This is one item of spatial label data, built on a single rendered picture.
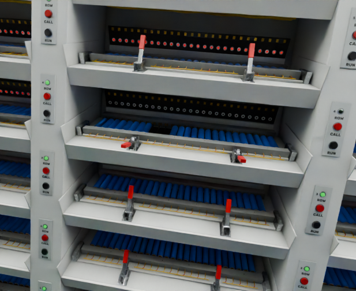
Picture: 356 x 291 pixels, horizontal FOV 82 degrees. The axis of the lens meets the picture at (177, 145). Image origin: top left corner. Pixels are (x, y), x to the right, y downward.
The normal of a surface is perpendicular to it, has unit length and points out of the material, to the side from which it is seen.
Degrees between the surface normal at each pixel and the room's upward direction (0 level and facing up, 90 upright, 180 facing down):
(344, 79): 90
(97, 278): 22
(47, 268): 90
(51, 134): 90
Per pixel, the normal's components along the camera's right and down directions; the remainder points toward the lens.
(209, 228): 0.06, -0.87
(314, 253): -0.10, 0.13
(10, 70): -0.13, 0.49
